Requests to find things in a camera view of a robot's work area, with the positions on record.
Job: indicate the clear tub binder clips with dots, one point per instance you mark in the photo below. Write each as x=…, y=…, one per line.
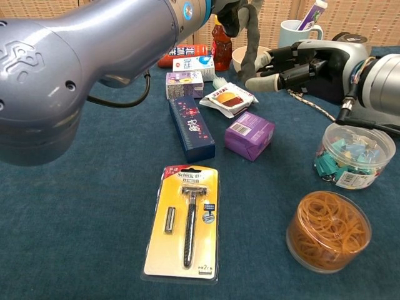
x=353, y=156

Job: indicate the honey bottle yellow cap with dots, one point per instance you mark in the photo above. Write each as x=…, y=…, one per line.
x=222, y=53

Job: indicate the beige bowl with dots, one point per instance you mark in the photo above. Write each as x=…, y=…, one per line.
x=239, y=59

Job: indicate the yellow razor blister pack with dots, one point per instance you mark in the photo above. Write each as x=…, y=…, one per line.
x=175, y=237

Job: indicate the light blue mug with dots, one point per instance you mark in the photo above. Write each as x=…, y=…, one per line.
x=290, y=34

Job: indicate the purple white drink carton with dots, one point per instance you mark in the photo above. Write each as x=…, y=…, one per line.
x=184, y=84

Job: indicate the white snack packet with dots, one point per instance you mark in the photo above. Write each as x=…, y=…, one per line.
x=228, y=100

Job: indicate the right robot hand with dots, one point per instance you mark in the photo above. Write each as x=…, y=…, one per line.
x=328, y=62

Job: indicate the grey twisted stick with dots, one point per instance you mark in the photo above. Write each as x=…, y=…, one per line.
x=250, y=47

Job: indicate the orange drink can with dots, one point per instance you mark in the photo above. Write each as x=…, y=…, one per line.
x=187, y=51

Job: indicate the round copper tin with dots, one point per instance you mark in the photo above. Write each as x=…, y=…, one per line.
x=328, y=231

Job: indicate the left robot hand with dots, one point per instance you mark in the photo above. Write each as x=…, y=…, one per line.
x=229, y=18

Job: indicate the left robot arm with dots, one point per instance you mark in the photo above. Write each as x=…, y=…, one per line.
x=62, y=78

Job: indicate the white purple toothpaste tube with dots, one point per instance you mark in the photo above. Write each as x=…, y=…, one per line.
x=312, y=15

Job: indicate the long dark blue box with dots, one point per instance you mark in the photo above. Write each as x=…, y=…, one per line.
x=190, y=128

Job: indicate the blue felt table cover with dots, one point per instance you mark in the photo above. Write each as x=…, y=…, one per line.
x=78, y=234

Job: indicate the white blue milk carton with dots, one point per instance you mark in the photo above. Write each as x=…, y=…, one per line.
x=193, y=65

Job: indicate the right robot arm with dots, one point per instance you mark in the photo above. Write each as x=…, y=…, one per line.
x=384, y=81

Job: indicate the small purple box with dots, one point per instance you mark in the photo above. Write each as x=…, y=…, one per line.
x=250, y=134

